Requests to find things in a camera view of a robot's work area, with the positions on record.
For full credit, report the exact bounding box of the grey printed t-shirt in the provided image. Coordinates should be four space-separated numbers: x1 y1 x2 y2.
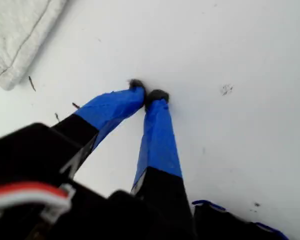
0 0 68 91

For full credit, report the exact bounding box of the red white servo wire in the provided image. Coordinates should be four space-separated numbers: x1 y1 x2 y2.
0 181 77 218

